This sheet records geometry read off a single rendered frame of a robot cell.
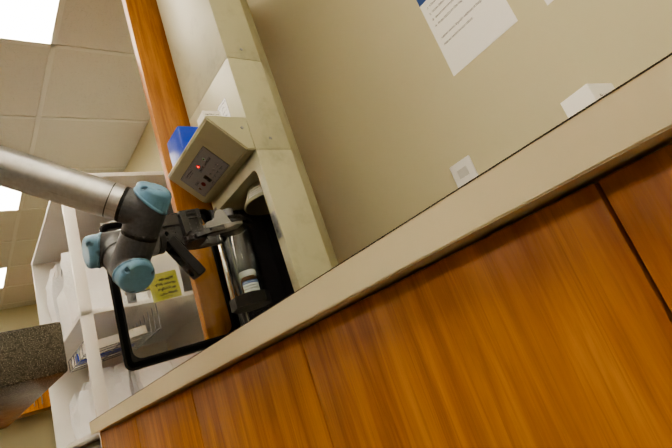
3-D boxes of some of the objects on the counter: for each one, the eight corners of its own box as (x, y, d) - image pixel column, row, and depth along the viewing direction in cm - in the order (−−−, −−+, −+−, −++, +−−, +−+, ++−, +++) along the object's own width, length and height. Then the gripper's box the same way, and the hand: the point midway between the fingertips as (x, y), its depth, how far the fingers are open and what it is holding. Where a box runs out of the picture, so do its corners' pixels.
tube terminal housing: (323, 333, 150) (255, 123, 175) (388, 303, 128) (300, 66, 152) (252, 355, 135) (188, 120, 159) (312, 324, 112) (227, 56, 136)
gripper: (158, 206, 111) (238, 195, 125) (140, 233, 122) (215, 221, 136) (169, 240, 109) (250, 225, 122) (150, 265, 120) (225, 249, 134)
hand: (232, 233), depth 128 cm, fingers closed on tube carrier, 10 cm apart
